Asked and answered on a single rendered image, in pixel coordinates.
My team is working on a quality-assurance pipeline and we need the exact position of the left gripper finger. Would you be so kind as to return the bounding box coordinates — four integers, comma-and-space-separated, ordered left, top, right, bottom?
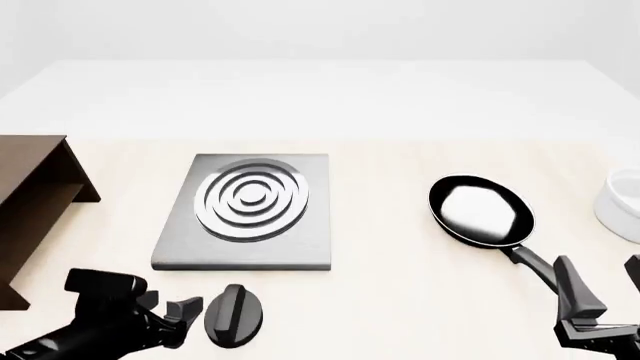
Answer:
166, 296, 204, 324

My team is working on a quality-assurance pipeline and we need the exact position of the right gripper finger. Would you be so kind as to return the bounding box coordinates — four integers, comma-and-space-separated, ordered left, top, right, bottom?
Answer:
552, 255, 609, 321
624, 253, 640, 294

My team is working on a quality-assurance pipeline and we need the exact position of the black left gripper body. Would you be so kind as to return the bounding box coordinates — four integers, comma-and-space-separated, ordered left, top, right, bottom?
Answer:
133, 290, 189, 350

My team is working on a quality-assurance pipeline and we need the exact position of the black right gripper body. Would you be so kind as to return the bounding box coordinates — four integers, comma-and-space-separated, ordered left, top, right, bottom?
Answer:
555, 317, 640, 351

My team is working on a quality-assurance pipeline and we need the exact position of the round black stove knob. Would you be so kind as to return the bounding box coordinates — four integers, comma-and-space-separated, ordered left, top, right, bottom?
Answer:
203, 283, 265, 349

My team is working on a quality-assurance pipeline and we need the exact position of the flat grey stove plate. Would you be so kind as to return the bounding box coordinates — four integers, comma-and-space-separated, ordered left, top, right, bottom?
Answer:
151, 152, 334, 272

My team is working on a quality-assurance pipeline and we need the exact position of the black frying pan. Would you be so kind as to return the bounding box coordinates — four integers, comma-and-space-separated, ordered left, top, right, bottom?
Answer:
428, 173, 564, 296

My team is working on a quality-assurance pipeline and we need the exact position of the white ceramic bowl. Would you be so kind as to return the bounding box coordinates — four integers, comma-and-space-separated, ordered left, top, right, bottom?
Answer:
593, 168, 640, 242

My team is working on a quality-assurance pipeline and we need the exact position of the brown wooden shelf unit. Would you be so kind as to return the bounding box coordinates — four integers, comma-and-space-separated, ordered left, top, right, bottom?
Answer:
0, 134, 102, 312

